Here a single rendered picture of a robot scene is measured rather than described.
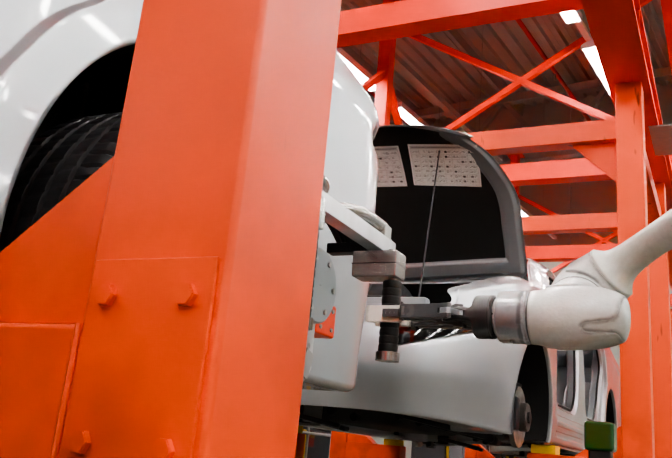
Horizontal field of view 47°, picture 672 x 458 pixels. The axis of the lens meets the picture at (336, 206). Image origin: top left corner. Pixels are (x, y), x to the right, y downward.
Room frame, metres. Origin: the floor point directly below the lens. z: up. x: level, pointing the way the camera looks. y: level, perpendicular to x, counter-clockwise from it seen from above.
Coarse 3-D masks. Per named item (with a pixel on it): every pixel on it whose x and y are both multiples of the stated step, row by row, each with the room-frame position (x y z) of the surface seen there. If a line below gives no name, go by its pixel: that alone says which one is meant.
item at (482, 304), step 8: (480, 296) 1.32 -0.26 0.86; (488, 296) 1.31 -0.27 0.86; (472, 304) 1.31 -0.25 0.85; (480, 304) 1.30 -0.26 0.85; (488, 304) 1.30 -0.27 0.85; (464, 312) 1.31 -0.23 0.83; (472, 312) 1.31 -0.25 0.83; (480, 312) 1.30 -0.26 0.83; (488, 312) 1.29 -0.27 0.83; (448, 320) 1.34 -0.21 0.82; (456, 320) 1.33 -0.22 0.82; (464, 320) 1.32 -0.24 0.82; (472, 320) 1.31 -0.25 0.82; (480, 320) 1.30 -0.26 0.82; (488, 320) 1.29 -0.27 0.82; (472, 328) 1.32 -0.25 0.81; (480, 328) 1.31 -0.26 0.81; (488, 328) 1.30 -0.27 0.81; (480, 336) 1.32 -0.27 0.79; (488, 336) 1.32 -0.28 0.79; (496, 336) 1.33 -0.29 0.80
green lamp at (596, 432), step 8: (584, 424) 1.12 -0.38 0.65; (592, 424) 1.12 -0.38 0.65; (600, 424) 1.11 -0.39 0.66; (608, 424) 1.11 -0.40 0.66; (584, 432) 1.12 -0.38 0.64; (592, 432) 1.12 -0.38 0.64; (600, 432) 1.11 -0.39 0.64; (608, 432) 1.11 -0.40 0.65; (616, 432) 1.13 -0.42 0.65; (584, 440) 1.12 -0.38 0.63; (592, 440) 1.12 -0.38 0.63; (600, 440) 1.11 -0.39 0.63; (608, 440) 1.11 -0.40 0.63; (616, 440) 1.13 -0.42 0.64; (592, 448) 1.12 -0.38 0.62; (600, 448) 1.11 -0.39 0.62; (608, 448) 1.11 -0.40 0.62; (616, 448) 1.13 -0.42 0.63
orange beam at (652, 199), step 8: (648, 168) 5.06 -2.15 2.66; (648, 176) 5.10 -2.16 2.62; (648, 184) 5.25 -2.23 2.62; (648, 192) 5.41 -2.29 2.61; (656, 192) 5.68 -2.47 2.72; (648, 200) 5.59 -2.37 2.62; (656, 200) 5.65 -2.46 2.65; (648, 208) 5.77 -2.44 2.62; (656, 208) 5.75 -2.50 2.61; (648, 216) 5.96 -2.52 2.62; (656, 216) 5.94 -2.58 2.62
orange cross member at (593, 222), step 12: (528, 216) 6.65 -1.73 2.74; (540, 216) 6.60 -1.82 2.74; (552, 216) 6.55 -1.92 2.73; (564, 216) 6.51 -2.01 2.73; (576, 216) 6.46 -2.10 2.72; (588, 216) 6.41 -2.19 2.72; (600, 216) 6.37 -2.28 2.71; (612, 216) 6.32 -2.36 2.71; (528, 228) 6.65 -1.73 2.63; (540, 228) 6.60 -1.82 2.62; (552, 228) 6.55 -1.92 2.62; (564, 228) 6.51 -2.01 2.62; (576, 228) 6.46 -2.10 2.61; (588, 228) 6.41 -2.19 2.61; (600, 228) 6.37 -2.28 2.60; (612, 228) 6.34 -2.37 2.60
